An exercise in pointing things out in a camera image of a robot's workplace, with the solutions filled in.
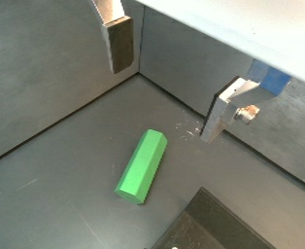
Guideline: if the green hexagonal prism block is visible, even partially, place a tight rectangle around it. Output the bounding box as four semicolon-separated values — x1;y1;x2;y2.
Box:
115;129;167;204

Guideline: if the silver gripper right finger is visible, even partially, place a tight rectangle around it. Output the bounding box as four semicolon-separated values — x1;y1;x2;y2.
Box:
200;77;275;143

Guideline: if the black curved holder stand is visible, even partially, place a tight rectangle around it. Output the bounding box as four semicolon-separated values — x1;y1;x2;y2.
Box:
151;188;276;249

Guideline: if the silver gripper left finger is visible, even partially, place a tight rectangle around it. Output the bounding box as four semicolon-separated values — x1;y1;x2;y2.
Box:
89;0;133;74

